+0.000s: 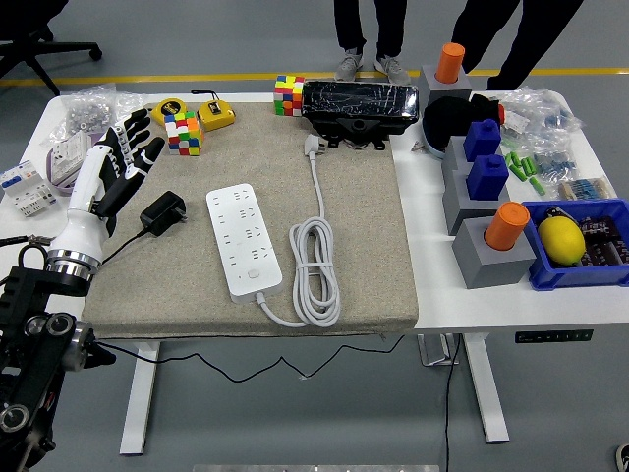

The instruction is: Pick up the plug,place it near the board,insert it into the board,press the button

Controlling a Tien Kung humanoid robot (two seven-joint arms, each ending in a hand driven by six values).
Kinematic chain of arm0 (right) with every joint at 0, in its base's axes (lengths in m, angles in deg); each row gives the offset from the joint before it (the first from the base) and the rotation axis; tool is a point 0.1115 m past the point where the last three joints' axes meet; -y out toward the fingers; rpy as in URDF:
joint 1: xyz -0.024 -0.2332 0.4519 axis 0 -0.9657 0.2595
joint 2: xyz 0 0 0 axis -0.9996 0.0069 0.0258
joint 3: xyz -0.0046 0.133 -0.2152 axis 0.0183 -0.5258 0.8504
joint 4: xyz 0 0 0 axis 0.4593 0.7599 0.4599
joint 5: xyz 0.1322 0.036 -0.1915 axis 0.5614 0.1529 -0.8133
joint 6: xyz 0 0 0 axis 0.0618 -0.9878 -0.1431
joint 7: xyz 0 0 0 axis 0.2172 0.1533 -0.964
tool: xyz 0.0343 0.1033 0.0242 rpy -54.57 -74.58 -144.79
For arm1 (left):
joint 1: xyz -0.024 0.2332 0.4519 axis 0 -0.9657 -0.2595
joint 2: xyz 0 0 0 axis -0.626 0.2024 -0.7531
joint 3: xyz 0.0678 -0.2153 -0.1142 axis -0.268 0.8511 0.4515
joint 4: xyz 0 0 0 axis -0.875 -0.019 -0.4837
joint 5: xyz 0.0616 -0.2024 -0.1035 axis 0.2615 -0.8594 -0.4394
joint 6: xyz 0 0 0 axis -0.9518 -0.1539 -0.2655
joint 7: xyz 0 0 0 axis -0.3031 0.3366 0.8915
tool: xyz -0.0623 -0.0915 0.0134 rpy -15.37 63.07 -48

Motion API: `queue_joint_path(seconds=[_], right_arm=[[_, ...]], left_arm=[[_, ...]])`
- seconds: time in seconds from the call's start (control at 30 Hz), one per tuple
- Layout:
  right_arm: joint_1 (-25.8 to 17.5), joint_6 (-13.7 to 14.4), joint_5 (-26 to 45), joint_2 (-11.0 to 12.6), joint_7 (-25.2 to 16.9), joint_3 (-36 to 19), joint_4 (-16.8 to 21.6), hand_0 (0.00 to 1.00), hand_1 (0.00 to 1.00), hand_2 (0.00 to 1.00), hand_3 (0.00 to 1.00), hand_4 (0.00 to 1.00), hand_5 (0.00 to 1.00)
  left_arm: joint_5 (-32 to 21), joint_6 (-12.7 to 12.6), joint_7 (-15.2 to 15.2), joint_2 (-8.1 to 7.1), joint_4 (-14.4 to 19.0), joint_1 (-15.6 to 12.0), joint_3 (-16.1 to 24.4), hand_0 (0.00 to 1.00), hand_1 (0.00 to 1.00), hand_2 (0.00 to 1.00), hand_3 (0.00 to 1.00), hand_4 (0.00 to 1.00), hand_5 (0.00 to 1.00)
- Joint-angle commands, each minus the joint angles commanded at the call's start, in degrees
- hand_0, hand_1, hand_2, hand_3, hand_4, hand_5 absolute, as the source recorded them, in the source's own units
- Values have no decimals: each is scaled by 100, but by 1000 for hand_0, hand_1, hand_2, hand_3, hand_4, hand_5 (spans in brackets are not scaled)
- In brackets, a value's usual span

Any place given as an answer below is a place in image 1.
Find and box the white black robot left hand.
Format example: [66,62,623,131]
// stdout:
[47,108,167,261]

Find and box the black plug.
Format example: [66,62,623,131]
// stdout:
[139,190,189,238]

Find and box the square yellow tape measure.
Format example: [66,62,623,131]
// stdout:
[190,88,237,133]

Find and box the white power strip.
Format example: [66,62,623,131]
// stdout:
[205,182,284,304]

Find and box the large white socket plate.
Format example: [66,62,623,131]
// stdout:
[50,130,94,187]

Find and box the white circuit breaker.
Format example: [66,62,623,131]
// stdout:
[0,159,58,218]

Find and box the clear bag of nuts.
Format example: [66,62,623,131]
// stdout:
[41,83,148,148]

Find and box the multicolour puzzle cube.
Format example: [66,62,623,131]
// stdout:
[164,111,204,157]
[272,74,307,118]

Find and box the round yellow tape measure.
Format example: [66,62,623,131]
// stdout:
[146,96,191,130]

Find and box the black office chair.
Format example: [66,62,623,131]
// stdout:
[0,0,103,97]

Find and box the white table leg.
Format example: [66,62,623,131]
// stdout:
[119,338,163,456]
[461,332,511,444]

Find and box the grey-brown mat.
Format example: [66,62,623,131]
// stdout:
[81,100,420,341]

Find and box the black film-wrapped device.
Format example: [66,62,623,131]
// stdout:
[300,80,422,151]

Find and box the person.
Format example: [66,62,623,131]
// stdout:
[332,0,412,86]
[450,0,589,92]

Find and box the white blue rounded base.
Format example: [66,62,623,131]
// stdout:
[423,132,451,161]

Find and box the grey block with round hole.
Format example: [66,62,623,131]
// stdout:
[417,65,473,107]
[451,215,538,290]

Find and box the black cloth bundle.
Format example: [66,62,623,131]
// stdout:
[422,92,502,148]

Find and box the plain grey block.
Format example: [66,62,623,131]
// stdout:
[441,169,512,236]

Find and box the orange cylinder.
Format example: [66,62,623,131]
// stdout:
[435,42,467,85]
[484,201,531,252]

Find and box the blue block with knob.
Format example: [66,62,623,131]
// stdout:
[463,118,502,163]
[465,153,510,201]

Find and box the large clear parts bag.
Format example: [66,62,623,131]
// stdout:
[490,86,589,148]

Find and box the bag of blue components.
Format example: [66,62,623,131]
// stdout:
[533,142,579,181]

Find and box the yellow lemon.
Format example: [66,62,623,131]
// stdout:
[537,215,587,268]

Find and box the blue plastic bin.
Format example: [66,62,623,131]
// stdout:
[520,198,629,292]

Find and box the black table control panel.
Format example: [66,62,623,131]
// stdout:
[514,328,595,344]

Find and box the bag of striped resistors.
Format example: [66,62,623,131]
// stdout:
[557,176,615,201]

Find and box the dark brown capacitor pile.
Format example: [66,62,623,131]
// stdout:
[577,214,629,267]

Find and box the white power cable with plug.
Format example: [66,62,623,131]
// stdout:
[255,135,342,329]

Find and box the thin black plug cord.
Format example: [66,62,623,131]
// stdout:
[92,228,406,384]

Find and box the black hanging cable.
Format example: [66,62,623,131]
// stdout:
[443,333,463,472]

